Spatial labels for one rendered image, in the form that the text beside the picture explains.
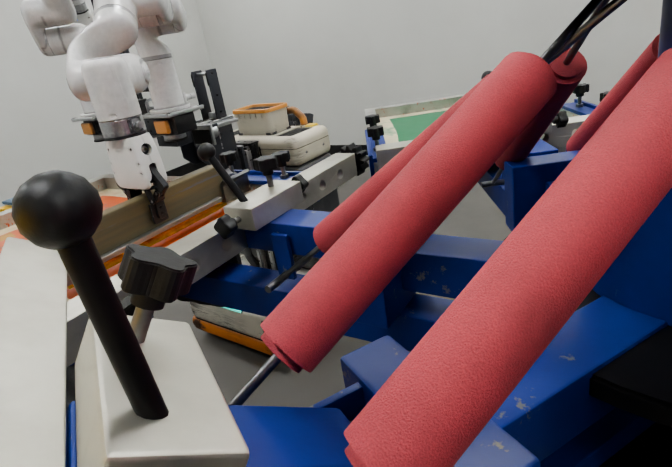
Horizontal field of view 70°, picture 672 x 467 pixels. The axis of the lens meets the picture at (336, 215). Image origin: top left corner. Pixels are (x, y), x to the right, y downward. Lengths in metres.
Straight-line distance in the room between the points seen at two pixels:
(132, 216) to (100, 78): 0.25
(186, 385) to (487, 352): 0.15
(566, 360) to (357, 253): 0.20
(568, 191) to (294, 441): 0.21
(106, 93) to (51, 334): 0.62
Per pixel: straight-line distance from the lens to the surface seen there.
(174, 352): 0.28
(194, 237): 0.75
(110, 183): 1.58
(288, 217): 0.74
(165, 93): 1.60
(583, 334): 0.48
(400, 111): 1.88
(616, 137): 0.30
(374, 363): 0.40
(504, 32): 4.46
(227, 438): 0.23
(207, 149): 0.75
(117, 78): 0.93
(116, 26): 1.12
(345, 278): 0.33
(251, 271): 0.88
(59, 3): 1.90
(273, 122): 2.12
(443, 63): 4.63
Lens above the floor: 1.30
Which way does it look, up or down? 21 degrees down
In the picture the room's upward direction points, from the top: 9 degrees counter-clockwise
